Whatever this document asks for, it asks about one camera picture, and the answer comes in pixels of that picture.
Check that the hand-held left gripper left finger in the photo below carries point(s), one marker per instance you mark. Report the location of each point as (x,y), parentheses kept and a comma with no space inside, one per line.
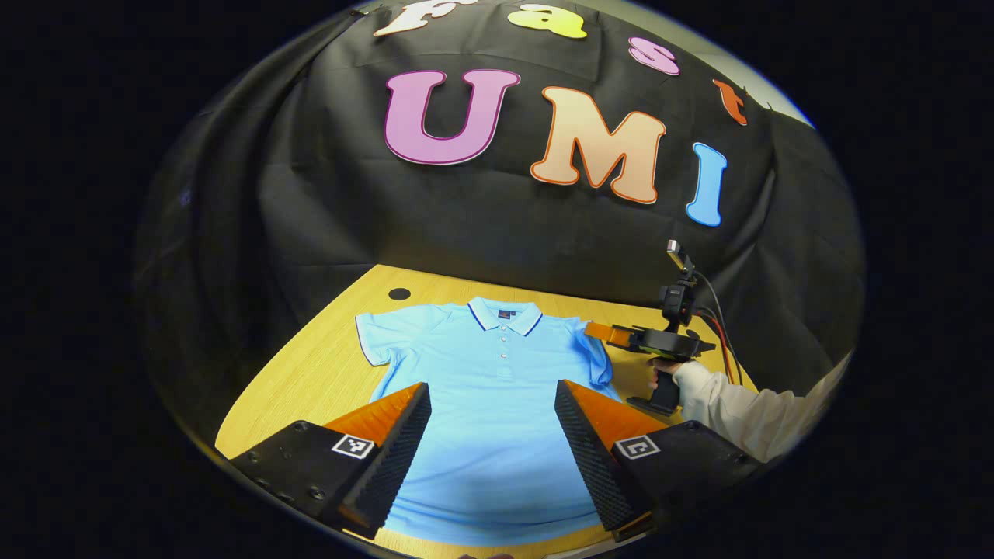
(400,458)

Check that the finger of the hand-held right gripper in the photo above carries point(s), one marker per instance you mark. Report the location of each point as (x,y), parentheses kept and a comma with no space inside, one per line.
(609,332)

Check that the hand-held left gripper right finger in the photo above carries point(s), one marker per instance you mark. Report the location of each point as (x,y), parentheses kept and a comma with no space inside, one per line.
(594,466)

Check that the light blue T-shirt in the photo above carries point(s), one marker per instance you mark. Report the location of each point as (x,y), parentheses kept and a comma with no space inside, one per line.
(497,388)

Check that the black backdrop cloth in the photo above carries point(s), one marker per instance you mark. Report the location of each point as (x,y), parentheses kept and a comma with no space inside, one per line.
(334,202)

